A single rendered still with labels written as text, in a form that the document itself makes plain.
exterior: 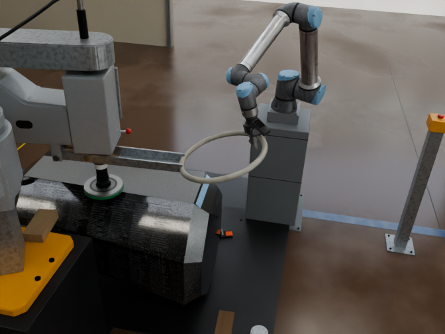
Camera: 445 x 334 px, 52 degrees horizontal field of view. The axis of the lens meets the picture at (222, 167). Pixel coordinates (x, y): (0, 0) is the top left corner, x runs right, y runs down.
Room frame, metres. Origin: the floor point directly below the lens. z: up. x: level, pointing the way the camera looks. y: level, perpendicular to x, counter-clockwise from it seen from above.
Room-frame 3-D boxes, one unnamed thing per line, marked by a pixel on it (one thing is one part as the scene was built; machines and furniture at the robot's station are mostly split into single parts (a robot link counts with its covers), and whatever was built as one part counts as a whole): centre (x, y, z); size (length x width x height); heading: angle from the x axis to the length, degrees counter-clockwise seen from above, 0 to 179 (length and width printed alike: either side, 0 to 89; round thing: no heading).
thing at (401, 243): (2.65, -1.37, 0.54); 0.20 x 0.20 x 1.09; 79
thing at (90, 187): (2.10, 0.66, 0.84); 0.21 x 0.21 x 0.01
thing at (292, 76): (3.03, -0.44, 1.11); 0.17 x 0.15 x 0.18; 56
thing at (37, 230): (1.78, 0.91, 0.81); 0.20 x 0.10 x 0.05; 177
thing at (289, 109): (3.04, -0.43, 0.98); 0.19 x 0.19 x 0.10
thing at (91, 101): (2.10, 0.74, 1.30); 0.36 x 0.22 x 0.45; 89
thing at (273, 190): (3.04, -0.43, 0.42); 0.50 x 0.50 x 0.85; 80
